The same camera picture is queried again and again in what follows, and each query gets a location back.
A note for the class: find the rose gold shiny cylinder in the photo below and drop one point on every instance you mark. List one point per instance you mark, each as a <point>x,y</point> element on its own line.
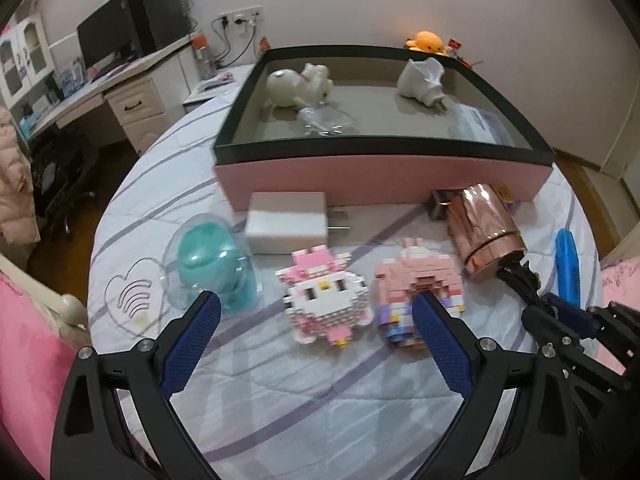
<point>484,232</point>

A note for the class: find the teal toy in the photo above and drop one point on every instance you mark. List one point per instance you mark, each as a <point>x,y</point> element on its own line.
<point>206,255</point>

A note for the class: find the white power adapter block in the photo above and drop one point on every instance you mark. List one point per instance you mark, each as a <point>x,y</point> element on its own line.
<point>279,223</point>

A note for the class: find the pink white brick chick figure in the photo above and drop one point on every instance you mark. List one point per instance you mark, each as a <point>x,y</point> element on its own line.
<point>323,298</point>

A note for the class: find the red toy storage box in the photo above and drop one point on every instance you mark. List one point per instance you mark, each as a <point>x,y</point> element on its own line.
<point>453,48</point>

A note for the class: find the clear glass bottle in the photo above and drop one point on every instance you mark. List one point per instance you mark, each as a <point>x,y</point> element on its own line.
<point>325,121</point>

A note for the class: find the white plug night light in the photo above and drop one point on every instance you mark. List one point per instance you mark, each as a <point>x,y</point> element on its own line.
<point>422,81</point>

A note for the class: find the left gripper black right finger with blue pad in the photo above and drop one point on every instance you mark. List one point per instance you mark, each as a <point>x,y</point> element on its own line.
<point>539,439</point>

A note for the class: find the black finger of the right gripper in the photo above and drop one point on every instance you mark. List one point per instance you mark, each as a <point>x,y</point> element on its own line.
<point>522,280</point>

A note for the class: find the white desk with drawers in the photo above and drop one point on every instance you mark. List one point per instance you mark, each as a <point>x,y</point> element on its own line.
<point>138,103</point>

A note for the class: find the white glass door cabinet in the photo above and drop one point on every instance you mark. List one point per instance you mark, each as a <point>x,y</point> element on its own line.
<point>26,59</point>

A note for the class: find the white low side cabinet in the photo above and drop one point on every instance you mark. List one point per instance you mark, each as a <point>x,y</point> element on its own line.
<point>221,88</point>

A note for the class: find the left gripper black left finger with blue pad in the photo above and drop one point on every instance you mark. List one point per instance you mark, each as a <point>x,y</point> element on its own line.
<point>91,439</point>

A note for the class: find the black computer monitor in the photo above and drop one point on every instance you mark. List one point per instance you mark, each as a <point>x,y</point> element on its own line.
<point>105,37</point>

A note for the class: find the orange capped bottle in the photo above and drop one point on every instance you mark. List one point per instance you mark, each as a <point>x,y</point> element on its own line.
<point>203,55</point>

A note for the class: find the black computer tower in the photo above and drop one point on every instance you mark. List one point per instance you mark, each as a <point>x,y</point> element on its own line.
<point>155,24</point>

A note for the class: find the clear plastic packaged item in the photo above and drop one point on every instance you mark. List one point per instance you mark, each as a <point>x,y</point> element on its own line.
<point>470,123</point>

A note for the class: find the pink purple brick figure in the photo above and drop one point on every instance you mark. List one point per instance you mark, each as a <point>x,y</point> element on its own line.
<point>399,280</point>

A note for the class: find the blue yellow flat box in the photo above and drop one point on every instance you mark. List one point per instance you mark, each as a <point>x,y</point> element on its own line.
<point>439,201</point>

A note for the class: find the orange octopus plush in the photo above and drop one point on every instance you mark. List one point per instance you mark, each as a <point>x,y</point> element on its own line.
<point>427,42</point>

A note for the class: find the white wall power strip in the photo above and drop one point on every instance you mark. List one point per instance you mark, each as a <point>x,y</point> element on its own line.
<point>243,19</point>

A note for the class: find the pink bedding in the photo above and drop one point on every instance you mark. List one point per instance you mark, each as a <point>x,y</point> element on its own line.
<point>35,363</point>

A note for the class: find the pink box with dark rim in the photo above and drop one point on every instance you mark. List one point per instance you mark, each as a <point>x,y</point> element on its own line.
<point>402,150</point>

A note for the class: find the white round-head figurine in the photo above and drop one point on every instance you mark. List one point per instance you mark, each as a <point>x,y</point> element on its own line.
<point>310,87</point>

